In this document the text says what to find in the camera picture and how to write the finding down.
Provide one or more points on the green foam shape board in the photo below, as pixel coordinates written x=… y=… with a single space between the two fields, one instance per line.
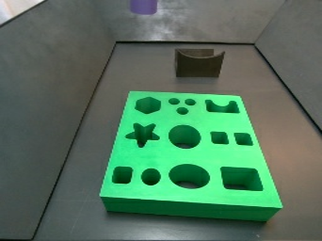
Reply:
x=188 y=159

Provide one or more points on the purple cylinder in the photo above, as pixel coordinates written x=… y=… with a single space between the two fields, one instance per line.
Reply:
x=144 y=7

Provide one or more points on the black curved holder stand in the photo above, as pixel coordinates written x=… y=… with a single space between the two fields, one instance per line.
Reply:
x=198 y=63

